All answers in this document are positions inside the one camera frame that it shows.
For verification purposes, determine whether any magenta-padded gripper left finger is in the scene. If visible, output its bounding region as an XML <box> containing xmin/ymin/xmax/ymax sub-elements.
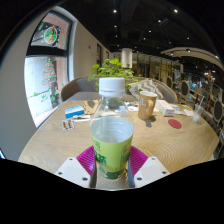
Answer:
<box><xmin>54</xmin><ymin>145</ymin><xmax>98</xmax><ymax>189</ymax></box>

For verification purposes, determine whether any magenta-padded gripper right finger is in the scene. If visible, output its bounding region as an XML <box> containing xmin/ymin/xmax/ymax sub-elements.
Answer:
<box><xmin>127</xmin><ymin>145</ymin><xmax>171</xmax><ymax>189</ymax></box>

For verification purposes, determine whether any green-labelled clear drink bottle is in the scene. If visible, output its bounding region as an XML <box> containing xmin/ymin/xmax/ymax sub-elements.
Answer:
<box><xmin>89</xmin><ymin>77</ymin><xmax>136</xmax><ymax>181</ymax></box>

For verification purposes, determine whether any pill blister pack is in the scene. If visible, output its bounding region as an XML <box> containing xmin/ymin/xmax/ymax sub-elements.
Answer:
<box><xmin>60</xmin><ymin>118</ymin><xmax>76</xmax><ymax>132</ymax></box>

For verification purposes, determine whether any flat round red coaster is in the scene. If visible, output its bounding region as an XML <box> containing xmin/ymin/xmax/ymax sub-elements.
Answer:
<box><xmin>167</xmin><ymin>118</ymin><xmax>183</xmax><ymax>130</ymax></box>

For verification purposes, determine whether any brown ceramic mug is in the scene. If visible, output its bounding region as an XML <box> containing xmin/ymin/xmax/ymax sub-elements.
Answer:
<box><xmin>137</xmin><ymin>90</ymin><xmax>158</xmax><ymax>121</ymax></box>

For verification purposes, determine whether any white and blue card box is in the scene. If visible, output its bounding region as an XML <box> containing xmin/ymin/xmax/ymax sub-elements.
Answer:
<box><xmin>155</xmin><ymin>99</ymin><xmax>175</xmax><ymax>117</ymax></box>

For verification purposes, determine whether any grey curved sofa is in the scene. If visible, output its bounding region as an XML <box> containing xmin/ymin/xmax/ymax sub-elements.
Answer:
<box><xmin>59</xmin><ymin>75</ymin><xmax>178</xmax><ymax>104</ymax></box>

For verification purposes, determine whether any clear plastic cup with straw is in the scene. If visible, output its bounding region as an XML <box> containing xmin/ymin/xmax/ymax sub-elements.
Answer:
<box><xmin>192</xmin><ymin>104</ymin><xmax>205</xmax><ymax>124</ymax></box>

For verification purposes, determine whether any dark framed decorated window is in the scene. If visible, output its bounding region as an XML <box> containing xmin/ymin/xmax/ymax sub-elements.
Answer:
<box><xmin>23</xmin><ymin>9</ymin><xmax>78</xmax><ymax>129</ymax></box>

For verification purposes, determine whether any group of dining chairs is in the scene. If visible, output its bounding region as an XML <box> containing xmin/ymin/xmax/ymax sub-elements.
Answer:
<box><xmin>164</xmin><ymin>74</ymin><xmax>224</xmax><ymax>141</ymax></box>

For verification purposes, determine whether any green potted plant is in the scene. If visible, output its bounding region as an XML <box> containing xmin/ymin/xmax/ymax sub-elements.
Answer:
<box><xmin>87</xmin><ymin>58</ymin><xmax>139</xmax><ymax>93</ymax></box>

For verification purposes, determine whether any white round column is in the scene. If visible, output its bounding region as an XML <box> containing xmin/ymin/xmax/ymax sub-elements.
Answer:
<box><xmin>120</xmin><ymin>47</ymin><xmax>134</xmax><ymax>69</ymax></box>

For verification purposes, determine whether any group of ceiling lights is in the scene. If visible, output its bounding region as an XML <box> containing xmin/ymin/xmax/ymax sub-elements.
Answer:
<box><xmin>111</xmin><ymin>8</ymin><xmax>218</xmax><ymax>59</ymax></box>

